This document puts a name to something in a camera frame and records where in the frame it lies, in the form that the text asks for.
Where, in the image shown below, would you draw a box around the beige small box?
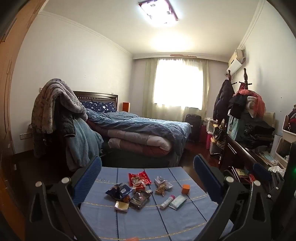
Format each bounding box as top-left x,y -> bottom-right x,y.
114,201 -> 130,212

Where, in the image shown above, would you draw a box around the white green wipes pack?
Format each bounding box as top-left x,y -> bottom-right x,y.
169,195 -> 187,210

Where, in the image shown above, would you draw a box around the blue snack bag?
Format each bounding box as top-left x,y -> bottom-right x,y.
105,183 -> 132,201

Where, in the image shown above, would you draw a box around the white tube pink cap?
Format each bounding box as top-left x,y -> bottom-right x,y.
159,195 -> 175,209

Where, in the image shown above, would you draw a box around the brown tissue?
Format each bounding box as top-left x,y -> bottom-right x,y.
155,184 -> 167,197

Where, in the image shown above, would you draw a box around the dark snack box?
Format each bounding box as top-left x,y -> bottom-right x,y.
129,190 -> 151,209

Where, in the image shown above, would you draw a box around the red snack wrapper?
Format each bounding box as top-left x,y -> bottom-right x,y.
128,171 -> 152,186

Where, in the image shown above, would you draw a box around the orange peel scrap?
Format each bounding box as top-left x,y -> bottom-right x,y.
123,195 -> 130,203

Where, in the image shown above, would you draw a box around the red white snack bag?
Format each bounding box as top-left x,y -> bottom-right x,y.
132,181 -> 146,192

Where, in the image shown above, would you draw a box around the book on shelf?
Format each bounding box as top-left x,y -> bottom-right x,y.
235,168 -> 248,178

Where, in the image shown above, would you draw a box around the dark wooden dresser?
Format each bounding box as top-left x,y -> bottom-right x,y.
219,135 -> 285,190

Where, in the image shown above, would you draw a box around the orange cube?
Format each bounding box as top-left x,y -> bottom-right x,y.
181,184 -> 190,194

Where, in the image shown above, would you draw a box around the blue tablecloth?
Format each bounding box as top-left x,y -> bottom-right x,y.
80,167 -> 218,240

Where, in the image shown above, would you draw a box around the pile of dark clothes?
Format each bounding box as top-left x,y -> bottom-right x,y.
241,116 -> 275,149

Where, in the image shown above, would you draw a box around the white paper roll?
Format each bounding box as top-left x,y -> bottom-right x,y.
270,135 -> 282,158

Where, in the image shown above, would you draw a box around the red storage box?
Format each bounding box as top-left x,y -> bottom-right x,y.
199,125 -> 213,150

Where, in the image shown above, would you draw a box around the teal hanging bag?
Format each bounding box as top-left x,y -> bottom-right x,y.
227,115 -> 242,141

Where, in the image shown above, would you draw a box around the dark puffer jacket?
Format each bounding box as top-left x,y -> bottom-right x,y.
54,97 -> 76,138

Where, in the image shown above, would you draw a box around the white shelf unit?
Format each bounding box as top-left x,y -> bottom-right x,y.
275,108 -> 295,168

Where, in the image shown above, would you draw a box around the white storage crate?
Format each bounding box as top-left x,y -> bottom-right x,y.
205,118 -> 217,133

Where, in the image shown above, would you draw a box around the bed with dark headboard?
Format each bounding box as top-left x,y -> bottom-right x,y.
74,91 -> 191,168

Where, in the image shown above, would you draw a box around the pink red folded quilt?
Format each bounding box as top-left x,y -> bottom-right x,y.
87,120 -> 173,157

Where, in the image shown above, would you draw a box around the blue patterned duvet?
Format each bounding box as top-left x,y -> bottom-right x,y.
86,109 -> 191,156

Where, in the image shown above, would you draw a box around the black suitcase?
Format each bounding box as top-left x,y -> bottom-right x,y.
185,114 -> 202,142

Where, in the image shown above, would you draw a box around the star pattern pillow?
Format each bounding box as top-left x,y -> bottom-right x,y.
81,101 -> 117,113

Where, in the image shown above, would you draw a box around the coat rack with clothes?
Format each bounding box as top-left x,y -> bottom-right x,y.
213,70 -> 234,125

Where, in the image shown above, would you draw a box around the window curtains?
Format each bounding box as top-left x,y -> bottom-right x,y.
142,58 -> 210,121

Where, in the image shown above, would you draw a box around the wooden wardrobe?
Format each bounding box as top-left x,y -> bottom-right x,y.
1,1 -> 46,240

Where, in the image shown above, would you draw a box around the ceiling light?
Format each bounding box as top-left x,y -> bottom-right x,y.
138,0 -> 179,24

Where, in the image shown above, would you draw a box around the wall socket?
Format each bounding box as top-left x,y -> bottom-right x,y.
20,133 -> 32,140

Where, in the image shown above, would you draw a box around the wall air conditioner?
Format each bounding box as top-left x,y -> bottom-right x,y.
226,49 -> 246,74

